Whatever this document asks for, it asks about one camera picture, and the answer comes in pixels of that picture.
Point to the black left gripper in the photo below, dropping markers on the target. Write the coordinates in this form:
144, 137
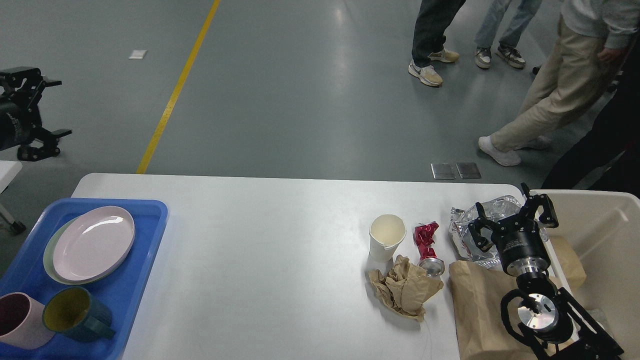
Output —
22, 89

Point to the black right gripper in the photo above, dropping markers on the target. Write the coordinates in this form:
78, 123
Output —
517, 238

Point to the pink plate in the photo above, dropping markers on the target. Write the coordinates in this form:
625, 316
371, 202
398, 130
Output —
94, 245

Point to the teal mug yellow inside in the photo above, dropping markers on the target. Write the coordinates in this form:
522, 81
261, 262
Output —
77, 314

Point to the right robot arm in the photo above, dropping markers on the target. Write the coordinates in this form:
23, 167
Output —
537, 313

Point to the crumpled silver foil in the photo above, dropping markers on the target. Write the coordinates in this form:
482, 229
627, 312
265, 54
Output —
496, 210

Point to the white side table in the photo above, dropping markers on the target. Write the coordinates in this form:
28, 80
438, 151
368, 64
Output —
8, 171

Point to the brown paper in bin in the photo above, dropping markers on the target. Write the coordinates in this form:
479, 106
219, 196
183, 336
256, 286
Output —
569, 261

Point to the brown paper bag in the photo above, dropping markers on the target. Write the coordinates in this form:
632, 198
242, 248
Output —
477, 293

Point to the beige plastic bin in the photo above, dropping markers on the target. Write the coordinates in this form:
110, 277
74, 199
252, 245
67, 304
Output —
603, 229

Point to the crushed red can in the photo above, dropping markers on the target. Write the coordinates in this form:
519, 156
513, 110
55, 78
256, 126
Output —
424, 238

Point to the metal floor plate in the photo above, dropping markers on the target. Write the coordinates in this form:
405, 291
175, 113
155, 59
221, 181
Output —
457, 171

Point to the crumpled brown paper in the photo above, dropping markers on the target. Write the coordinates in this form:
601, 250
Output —
404, 288

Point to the white paper cup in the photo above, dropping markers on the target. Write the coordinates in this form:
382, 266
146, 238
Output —
386, 233

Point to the green plate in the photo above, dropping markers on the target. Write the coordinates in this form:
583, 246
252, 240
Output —
48, 260

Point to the seated person in black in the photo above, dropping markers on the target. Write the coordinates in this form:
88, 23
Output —
615, 133

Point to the blue plastic tray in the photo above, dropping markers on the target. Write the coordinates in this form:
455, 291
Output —
121, 291

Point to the pink cup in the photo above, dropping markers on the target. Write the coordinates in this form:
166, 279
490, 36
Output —
21, 322

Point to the person in khaki trousers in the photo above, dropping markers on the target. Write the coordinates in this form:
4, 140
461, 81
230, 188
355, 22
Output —
594, 37

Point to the person in dark jeans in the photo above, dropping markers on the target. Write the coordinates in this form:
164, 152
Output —
433, 19

